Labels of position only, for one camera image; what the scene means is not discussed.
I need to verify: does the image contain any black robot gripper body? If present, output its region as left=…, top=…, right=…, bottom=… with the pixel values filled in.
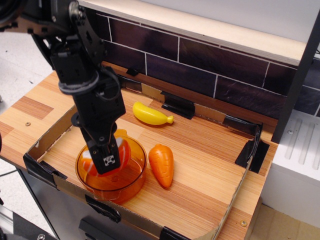
left=58, top=66, right=126, bottom=146

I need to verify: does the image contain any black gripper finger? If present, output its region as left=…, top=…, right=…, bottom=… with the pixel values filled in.
left=89, top=138, right=121, bottom=175
left=71, top=112, right=95, bottom=150

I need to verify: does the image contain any salmon sushi toy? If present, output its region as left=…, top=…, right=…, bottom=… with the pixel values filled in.
left=78, top=137, right=131, bottom=177

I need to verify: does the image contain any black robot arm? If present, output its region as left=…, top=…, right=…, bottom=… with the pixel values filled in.
left=0, top=0, right=126, bottom=175

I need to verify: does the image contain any orange transparent plastic pot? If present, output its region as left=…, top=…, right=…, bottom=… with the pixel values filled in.
left=75, top=129, right=147, bottom=204

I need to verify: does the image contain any cardboard fence with black tape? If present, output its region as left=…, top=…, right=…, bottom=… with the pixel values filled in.
left=23, top=73, right=272, bottom=240

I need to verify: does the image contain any yellow toy banana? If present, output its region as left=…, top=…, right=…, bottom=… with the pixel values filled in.
left=132, top=102, right=174, bottom=125

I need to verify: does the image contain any orange toy carrot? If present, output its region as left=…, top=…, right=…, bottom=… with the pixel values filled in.
left=148, top=144, right=174, bottom=188

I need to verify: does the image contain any light wooden shelf board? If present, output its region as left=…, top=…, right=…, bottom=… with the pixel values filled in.
left=79, top=0, right=306, bottom=66

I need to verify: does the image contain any dark brick backsplash panel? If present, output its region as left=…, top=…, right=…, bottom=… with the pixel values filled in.
left=84, top=9, right=320, bottom=121

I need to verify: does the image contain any white grooved side counter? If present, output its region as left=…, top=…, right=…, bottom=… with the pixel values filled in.
left=261, top=110, right=320, bottom=228

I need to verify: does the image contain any black vertical post right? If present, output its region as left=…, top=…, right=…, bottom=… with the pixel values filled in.
left=271, top=12, right=320, bottom=144

